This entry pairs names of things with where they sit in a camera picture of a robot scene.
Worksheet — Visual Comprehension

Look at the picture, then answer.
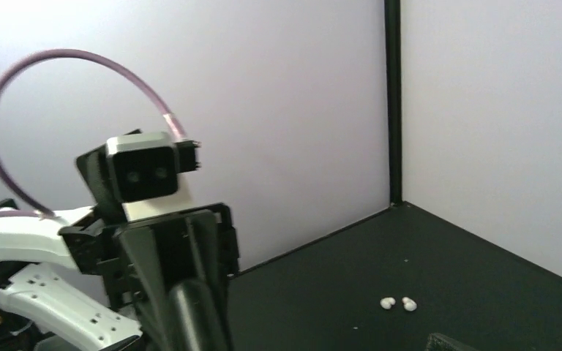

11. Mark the white earbud upper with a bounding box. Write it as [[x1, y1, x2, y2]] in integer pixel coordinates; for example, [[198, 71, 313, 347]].
[[402, 297, 418, 312]]

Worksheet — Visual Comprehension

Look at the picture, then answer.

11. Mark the white earbud lower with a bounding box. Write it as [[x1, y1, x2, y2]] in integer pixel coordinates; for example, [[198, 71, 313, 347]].
[[379, 297, 396, 310]]

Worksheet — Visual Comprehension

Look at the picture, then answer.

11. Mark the white earbud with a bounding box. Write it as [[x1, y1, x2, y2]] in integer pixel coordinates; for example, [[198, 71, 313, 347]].
[[379, 297, 396, 310], [402, 297, 418, 312]]

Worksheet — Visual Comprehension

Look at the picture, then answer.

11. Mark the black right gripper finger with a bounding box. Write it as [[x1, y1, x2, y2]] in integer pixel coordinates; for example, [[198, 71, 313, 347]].
[[425, 333, 478, 351]]

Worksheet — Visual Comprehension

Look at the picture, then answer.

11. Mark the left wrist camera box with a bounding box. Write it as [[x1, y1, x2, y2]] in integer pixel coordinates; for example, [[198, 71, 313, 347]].
[[75, 129, 200, 224]]

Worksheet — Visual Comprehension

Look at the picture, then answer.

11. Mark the black frame post left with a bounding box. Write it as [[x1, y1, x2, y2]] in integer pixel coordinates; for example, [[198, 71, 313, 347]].
[[383, 0, 403, 206]]

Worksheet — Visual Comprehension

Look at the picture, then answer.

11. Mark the black earbud charging case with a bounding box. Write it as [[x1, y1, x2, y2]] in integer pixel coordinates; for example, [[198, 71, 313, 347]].
[[168, 279, 230, 351]]

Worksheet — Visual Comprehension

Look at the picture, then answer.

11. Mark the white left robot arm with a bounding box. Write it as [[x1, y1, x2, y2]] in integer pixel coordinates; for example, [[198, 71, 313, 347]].
[[0, 200, 239, 350]]

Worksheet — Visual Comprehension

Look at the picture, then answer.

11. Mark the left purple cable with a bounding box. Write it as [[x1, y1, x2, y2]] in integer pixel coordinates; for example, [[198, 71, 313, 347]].
[[0, 48, 188, 222]]

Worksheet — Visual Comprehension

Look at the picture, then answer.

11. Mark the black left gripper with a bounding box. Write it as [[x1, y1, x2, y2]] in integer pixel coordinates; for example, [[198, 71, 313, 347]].
[[59, 203, 239, 350]]

